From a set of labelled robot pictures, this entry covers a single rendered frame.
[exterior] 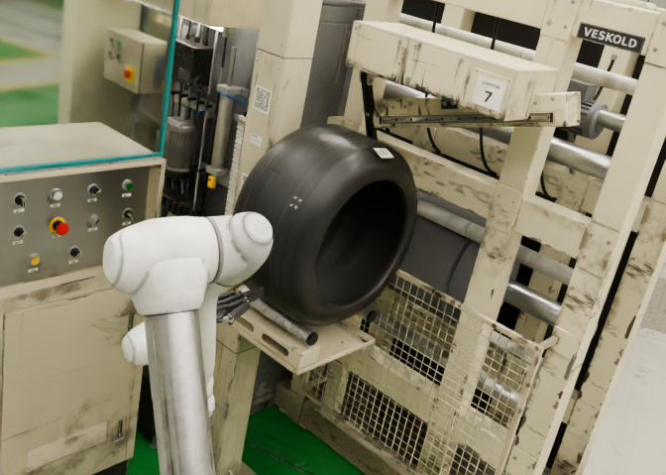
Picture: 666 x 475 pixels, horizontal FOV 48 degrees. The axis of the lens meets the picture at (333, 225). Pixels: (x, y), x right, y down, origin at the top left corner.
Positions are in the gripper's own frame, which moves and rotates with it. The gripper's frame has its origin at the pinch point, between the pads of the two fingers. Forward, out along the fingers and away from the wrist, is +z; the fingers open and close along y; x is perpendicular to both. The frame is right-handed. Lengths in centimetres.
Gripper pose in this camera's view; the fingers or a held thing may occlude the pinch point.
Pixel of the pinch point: (253, 295)
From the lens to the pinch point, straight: 217.8
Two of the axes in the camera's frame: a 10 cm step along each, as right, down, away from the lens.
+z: 6.9, -2.8, 6.7
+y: -7.2, -3.8, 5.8
